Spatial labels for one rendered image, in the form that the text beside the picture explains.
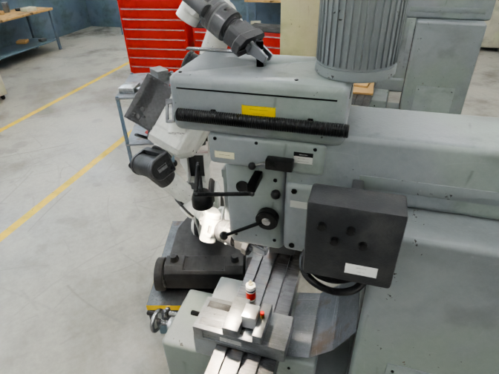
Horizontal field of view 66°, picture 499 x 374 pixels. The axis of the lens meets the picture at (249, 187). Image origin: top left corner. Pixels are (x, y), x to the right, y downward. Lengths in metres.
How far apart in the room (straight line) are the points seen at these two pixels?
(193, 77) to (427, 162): 0.63
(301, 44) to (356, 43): 1.92
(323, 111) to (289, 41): 1.92
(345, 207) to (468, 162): 0.37
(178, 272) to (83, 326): 0.94
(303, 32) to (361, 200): 2.12
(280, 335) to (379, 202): 0.79
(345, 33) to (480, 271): 0.65
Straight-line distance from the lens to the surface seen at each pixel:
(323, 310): 1.70
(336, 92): 0.96
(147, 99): 1.62
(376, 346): 1.35
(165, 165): 1.59
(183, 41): 6.41
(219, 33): 1.11
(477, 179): 1.10
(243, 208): 1.22
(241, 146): 1.08
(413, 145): 1.03
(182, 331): 1.87
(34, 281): 3.46
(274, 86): 0.98
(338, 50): 0.97
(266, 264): 1.82
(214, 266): 2.28
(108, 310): 3.02
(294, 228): 1.19
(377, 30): 0.96
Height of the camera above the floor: 2.20
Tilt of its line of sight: 34 degrees down
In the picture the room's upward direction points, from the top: 2 degrees counter-clockwise
